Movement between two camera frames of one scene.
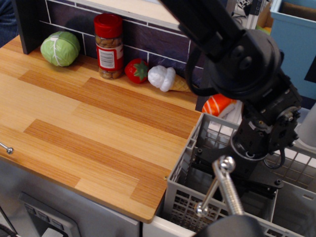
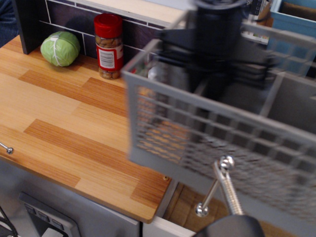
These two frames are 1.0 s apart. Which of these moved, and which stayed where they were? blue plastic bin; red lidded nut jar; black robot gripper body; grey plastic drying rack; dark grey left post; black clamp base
Moved: black robot gripper body; grey plastic drying rack
Stayed: red lidded nut jar; black clamp base; dark grey left post; blue plastic bin
